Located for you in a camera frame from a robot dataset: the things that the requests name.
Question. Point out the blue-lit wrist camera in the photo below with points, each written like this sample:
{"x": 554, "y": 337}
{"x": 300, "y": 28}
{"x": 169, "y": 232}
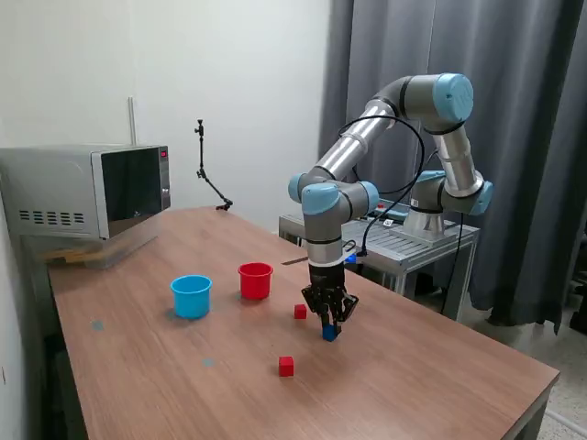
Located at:
{"x": 351, "y": 259}

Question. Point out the silver microwave oven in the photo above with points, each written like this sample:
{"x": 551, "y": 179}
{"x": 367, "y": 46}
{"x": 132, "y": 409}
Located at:
{"x": 55, "y": 183}

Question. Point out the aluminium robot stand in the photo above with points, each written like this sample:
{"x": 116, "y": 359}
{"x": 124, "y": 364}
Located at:
{"x": 403, "y": 247}

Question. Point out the wooden boards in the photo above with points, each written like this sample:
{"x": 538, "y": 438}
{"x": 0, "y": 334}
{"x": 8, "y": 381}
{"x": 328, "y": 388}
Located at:
{"x": 69, "y": 256}

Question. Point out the red cube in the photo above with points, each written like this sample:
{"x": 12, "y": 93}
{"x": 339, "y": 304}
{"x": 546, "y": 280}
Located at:
{"x": 286, "y": 366}
{"x": 300, "y": 312}

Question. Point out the white vertical pole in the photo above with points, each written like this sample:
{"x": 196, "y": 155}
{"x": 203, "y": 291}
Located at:
{"x": 132, "y": 124}

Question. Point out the blue cube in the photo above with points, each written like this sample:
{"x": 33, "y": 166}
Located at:
{"x": 328, "y": 335}

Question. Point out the blue plastic cup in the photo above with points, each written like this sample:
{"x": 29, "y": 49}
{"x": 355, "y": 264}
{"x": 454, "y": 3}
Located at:
{"x": 192, "y": 302}

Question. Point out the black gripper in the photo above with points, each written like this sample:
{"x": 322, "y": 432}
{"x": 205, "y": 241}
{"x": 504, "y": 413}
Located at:
{"x": 326, "y": 277}

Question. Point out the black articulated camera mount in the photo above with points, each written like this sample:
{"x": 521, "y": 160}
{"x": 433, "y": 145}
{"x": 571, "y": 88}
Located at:
{"x": 201, "y": 156}

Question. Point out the grey table frame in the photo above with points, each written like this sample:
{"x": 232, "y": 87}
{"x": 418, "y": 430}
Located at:
{"x": 543, "y": 408}

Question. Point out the blue teach pendant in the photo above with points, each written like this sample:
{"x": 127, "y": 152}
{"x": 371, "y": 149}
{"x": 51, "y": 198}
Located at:
{"x": 396, "y": 211}

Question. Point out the red plastic cup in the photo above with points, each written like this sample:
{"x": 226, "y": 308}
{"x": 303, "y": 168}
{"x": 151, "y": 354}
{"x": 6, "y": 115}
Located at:
{"x": 252, "y": 286}

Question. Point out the dark tape strip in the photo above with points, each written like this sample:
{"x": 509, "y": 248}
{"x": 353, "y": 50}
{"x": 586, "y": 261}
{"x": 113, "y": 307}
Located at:
{"x": 295, "y": 261}

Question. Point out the silver blue UR5e robot arm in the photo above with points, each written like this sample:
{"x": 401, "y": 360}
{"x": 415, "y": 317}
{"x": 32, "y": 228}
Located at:
{"x": 357, "y": 142}

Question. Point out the grey curtain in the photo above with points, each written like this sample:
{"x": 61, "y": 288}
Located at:
{"x": 504, "y": 69}

